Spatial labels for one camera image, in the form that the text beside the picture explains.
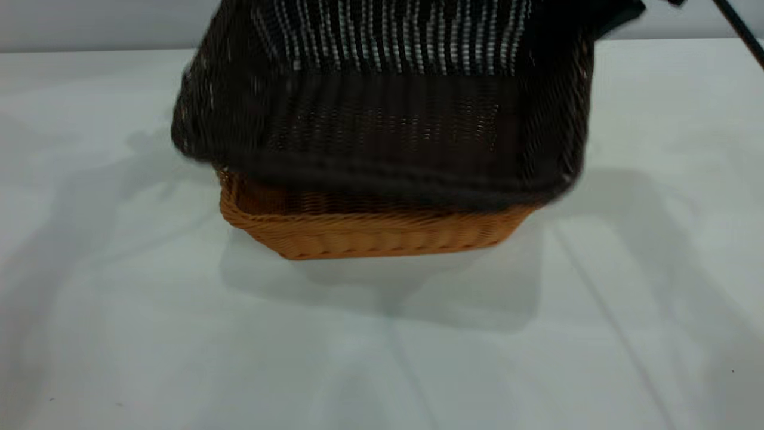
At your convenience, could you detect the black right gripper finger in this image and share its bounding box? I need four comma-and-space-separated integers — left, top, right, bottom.
594, 0, 647, 38

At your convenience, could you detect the dark brown wicker basket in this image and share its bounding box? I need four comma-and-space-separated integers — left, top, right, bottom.
170, 0, 597, 213

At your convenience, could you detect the light brown wicker basket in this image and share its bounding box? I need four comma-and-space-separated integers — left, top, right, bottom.
218, 170, 535, 260

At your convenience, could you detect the black cable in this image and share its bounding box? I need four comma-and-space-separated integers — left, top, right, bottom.
712, 0, 764, 69

